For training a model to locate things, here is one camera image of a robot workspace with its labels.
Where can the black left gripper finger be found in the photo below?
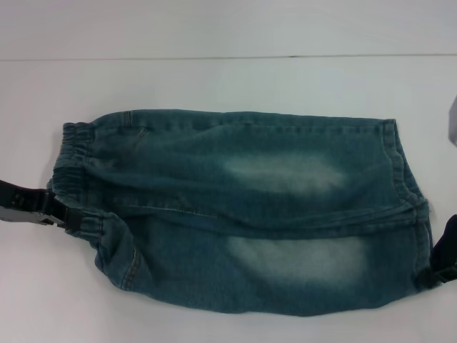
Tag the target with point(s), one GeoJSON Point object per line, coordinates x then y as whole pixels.
{"type": "Point", "coordinates": [25, 216]}
{"type": "Point", "coordinates": [68, 216]}

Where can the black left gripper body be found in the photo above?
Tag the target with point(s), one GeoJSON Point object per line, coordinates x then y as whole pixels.
{"type": "Point", "coordinates": [12, 198]}

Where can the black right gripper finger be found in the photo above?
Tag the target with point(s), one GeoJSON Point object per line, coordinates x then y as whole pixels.
{"type": "Point", "coordinates": [437, 274]}

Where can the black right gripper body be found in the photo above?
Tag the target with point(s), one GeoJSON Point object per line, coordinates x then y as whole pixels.
{"type": "Point", "coordinates": [448, 243]}

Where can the blue denim shorts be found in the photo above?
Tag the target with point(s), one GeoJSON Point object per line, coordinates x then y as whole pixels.
{"type": "Point", "coordinates": [232, 186]}

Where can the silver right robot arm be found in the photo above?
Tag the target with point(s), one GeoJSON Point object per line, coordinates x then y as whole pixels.
{"type": "Point", "coordinates": [453, 121]}

